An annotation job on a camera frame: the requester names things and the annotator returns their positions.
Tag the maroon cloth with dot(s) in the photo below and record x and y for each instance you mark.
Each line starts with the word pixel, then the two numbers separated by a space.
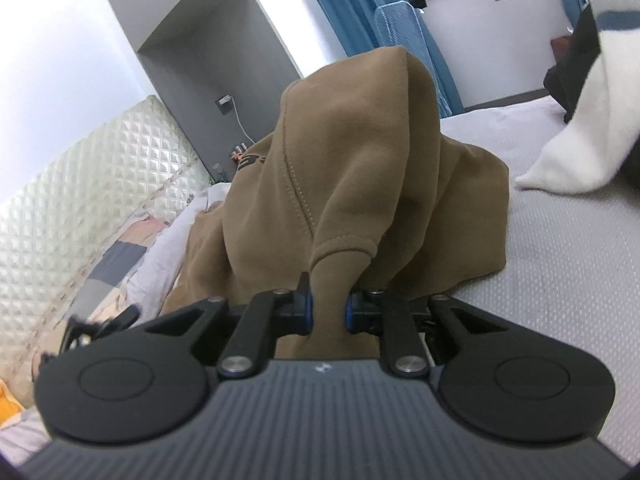
pixel 560 52

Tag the blue covered chair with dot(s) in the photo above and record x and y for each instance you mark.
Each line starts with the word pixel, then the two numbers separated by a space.
pixel 415 30

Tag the white sweater with grey stripes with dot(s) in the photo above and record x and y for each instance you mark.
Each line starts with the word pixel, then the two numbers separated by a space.
pixel 590 135

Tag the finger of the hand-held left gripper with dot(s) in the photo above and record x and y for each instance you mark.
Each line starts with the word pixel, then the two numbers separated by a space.
pixel 120 319

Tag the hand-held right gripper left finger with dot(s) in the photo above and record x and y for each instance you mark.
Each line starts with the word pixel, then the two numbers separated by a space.
pixel 304 310

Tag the phone charger plug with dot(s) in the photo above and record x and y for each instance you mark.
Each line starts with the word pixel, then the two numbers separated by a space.
pixel 225 102

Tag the cream quilted headboard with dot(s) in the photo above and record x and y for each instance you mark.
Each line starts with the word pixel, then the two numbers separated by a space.
pixel 75 185

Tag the orange cloth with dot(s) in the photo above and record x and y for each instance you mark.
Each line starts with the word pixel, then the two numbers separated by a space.
pixel 7 397

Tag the white bedsheet bundle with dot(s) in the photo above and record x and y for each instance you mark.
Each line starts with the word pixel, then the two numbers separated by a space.
pixel 125 265

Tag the brown hoodie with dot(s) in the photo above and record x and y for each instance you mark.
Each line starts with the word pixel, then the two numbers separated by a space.
pixel 350 160

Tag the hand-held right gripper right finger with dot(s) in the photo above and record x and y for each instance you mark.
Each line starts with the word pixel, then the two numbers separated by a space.
pixel 352 312

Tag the bed with grey sheet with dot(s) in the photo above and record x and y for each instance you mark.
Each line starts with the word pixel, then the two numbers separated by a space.
pixel 550 285

